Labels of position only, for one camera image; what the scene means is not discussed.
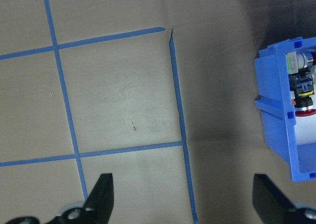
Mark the red mushroom emergency stop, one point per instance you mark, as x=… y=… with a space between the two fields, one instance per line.
x=302 y=85

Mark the green white push button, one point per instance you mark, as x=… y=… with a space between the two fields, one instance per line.
x=292 y=62

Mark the blue plastic switch bin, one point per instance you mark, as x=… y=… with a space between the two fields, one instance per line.
x=274 y=85

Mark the orange grey switch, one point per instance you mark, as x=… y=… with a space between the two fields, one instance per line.
x=292 y=101

